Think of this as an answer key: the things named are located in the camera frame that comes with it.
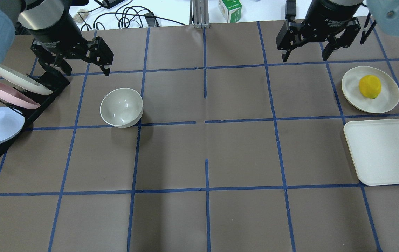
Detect white rectangular tray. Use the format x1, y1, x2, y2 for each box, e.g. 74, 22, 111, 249
343, 119, 399, 186

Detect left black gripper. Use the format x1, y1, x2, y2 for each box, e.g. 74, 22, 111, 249
30, 23, 114, 76

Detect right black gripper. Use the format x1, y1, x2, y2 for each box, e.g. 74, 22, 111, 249
276, 0, 361, 62

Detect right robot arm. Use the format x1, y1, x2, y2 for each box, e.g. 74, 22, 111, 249
276, 0, 399, 62

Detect black tangled cables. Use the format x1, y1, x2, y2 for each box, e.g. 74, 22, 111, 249
78, 0, 187, 31

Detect pink plate in rack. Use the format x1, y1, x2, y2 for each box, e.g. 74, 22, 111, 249
0, 82, 41, 110

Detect cream plate in rack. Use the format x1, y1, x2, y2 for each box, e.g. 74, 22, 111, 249
0, 64, 53, 96

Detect aluminium frame post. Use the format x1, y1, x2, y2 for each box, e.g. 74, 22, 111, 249
189, 0, 210, 29

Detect black power adapter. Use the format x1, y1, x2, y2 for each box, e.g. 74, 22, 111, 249
285, 0, 297, 20

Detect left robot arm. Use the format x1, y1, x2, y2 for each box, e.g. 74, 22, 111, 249
0, 0, 114, 76

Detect white ceramic bowl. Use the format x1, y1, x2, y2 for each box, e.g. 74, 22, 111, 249
99, 88, 143, 128

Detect yellow lemon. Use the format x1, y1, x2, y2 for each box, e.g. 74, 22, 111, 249
358, 75, 382, 99

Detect cream round plate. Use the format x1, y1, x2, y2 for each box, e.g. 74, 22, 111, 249
342, 66, 399, 114

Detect green white carton box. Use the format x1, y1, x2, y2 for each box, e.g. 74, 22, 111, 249
218, 0, 242, 23

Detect black dish rack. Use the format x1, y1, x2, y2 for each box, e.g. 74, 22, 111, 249
0, 73, 70, 158

